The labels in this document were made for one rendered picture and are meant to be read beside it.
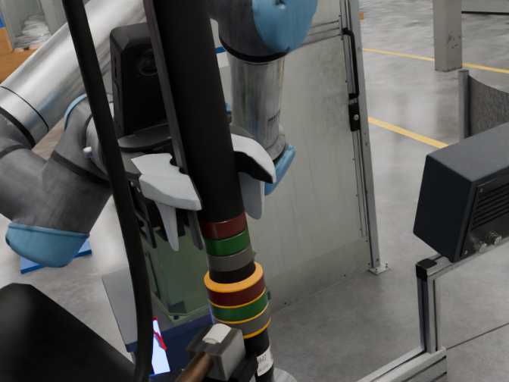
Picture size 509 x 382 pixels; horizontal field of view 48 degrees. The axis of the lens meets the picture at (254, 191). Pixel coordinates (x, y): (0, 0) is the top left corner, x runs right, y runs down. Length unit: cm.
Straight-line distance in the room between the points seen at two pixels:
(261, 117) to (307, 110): 166
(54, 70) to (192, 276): 54
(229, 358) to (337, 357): 218
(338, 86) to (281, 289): 101
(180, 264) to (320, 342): 164
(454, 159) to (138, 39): 75
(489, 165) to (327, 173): 173
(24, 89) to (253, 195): 37
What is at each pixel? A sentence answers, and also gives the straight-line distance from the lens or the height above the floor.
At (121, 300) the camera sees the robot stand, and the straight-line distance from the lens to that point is 128.
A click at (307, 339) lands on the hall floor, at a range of 269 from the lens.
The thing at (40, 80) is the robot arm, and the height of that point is 154.
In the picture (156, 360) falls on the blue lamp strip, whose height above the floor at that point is 113.
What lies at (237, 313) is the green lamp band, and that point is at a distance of 41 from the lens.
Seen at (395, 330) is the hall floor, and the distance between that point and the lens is 270.
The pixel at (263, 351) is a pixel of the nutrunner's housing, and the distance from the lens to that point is 44.
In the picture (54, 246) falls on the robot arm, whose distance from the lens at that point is 62.
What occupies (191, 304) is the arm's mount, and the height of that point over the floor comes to 103.
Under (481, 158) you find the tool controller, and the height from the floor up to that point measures 124.
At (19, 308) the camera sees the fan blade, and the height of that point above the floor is 141.
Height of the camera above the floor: 163
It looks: 22 degrees down
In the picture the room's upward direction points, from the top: 10 degrees counter-clockwise
